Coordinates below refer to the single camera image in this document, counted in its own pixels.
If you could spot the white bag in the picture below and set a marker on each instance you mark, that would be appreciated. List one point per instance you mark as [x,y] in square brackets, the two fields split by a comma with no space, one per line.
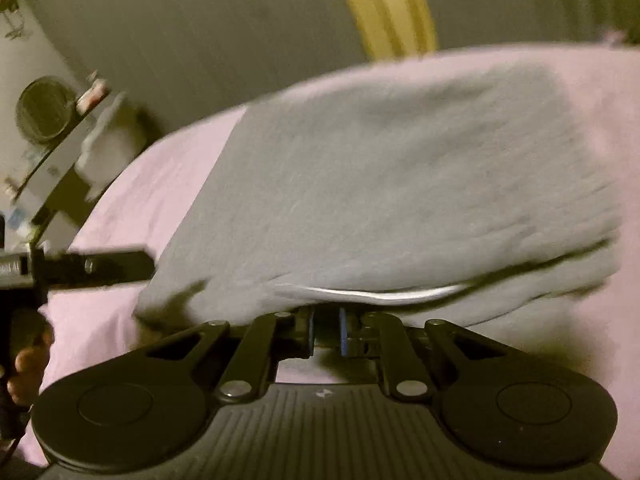
[107,145]

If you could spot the round dark fan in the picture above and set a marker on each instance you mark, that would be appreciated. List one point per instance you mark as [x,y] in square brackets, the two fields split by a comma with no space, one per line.
[42,110]

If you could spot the person's left hand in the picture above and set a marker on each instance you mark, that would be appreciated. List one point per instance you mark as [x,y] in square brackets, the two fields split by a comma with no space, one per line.
[30,360]

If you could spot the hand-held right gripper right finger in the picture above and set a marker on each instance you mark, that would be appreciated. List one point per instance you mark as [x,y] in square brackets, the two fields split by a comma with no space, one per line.
[344,332]

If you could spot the grey pants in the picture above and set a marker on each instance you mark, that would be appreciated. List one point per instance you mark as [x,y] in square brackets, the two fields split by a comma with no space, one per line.
[375,185]

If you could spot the dark side table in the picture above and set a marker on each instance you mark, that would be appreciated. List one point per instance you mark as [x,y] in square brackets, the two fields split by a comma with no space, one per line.
[60,160]

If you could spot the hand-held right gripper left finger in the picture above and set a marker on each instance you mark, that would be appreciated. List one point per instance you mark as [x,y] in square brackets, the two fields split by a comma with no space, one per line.
[310,332]

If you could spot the green curtain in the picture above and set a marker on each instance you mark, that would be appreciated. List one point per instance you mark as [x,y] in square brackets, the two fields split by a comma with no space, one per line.
[225,35]

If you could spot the yellow curtain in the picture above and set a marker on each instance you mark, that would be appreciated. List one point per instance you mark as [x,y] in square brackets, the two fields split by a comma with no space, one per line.
[385,10]

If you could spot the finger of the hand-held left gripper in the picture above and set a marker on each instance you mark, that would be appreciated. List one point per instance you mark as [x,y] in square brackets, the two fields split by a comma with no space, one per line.
[100,266]

